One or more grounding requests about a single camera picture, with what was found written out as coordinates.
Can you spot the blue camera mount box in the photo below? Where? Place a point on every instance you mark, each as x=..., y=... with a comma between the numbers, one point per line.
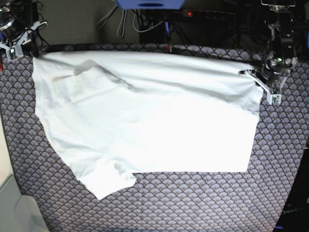
x=151, y=4

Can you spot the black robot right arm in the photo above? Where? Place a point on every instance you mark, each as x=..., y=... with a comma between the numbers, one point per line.
x=23, y=9

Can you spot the patterned fan-print tablecloth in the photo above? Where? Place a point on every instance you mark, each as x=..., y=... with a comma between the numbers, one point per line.
x=271, y=193

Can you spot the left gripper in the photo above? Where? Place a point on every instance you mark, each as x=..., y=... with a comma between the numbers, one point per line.
x=273, y=70

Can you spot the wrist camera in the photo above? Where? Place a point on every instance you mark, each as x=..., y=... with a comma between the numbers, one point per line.
x=11, y=54
x=274, y=98

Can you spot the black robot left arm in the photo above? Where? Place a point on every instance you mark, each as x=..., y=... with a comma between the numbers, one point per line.
x=269, y=26

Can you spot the black box under table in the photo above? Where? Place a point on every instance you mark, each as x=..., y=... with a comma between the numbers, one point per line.
x=156, y=35

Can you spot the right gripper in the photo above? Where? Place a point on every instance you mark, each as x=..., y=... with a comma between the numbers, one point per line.
x=12, y=29

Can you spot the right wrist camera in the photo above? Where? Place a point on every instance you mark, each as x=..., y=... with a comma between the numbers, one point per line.
x=11, y=54

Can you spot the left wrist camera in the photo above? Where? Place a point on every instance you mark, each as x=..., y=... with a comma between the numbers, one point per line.
x=274, y=98

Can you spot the white T-shirt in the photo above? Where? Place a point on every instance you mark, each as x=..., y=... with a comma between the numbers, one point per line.
x=109, y=115

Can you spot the black power strip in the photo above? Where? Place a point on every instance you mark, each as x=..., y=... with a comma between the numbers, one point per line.
x=202, y=14

